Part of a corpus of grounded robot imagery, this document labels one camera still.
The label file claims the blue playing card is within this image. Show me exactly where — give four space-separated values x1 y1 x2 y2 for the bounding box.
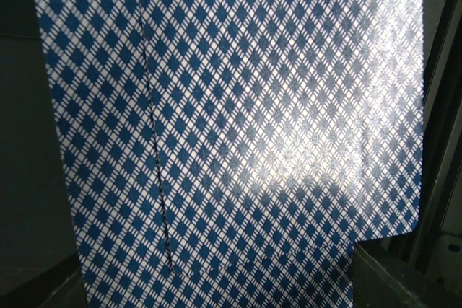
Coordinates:
141 0 424 274

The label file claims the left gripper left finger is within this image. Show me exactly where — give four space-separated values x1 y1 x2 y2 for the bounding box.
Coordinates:
1 252 87 307

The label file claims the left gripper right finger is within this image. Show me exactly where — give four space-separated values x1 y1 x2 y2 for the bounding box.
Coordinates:
352 242 461 308

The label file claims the blue playing card deck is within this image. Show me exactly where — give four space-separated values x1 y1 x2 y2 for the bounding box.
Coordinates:
32 0 357 308

